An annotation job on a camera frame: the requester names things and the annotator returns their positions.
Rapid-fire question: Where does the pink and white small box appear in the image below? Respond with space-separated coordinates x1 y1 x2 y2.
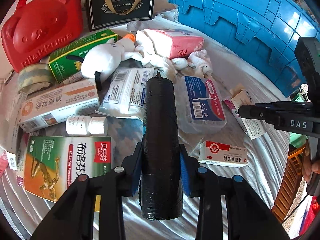
222 99 248 134

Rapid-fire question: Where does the white open medicine box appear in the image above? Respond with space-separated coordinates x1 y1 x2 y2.
230 90 267 140

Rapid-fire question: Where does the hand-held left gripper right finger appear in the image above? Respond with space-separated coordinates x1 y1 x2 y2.
179 144 290 240

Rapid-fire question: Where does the blue plastic crate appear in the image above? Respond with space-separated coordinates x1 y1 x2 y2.
168 0 320 98

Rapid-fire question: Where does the red bear-face plastic case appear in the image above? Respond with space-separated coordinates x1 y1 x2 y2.
1 0 83 73

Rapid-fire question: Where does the pink tissue pack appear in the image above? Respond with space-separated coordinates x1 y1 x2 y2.
136 29 204 59

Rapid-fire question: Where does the clear floss pick box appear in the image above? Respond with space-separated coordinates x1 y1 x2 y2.
179 75 227 133

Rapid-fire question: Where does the wooden chair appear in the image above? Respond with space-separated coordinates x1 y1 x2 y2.
271 140 310 220

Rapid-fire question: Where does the red and white ointment box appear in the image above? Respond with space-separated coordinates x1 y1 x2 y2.
199 140 248 168

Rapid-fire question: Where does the person's right hand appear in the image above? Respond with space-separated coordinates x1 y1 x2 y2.
302 146 320 180

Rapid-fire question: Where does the green and orange medicine box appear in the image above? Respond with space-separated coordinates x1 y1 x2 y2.
16 135 117 203

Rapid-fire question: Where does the black garbage bag roll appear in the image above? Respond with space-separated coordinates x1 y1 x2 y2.
139 71 184 221

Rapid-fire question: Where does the clear tape roll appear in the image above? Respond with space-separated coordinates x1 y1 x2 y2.
18 63 53 95

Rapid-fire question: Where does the white plush toy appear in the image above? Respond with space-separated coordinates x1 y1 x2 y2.
81 34 144 90

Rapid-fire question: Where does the white and orange medicine box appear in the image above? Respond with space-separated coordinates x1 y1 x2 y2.
19 82 100 133

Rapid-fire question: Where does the white barcode box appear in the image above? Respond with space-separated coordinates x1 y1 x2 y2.
5 125 27 171

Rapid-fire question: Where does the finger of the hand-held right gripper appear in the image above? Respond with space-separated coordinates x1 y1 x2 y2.
237 102 278 127

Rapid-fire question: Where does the white gauze packet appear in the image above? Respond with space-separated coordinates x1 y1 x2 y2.
97 66 155 120

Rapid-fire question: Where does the white crumpled cloth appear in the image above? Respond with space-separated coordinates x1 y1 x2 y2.
135 51 187 81
187 49 213 77

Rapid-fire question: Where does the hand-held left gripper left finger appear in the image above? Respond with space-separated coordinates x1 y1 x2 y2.
30 142 143 240

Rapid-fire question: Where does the black gift bag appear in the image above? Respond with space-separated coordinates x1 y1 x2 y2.
84 0 156 32

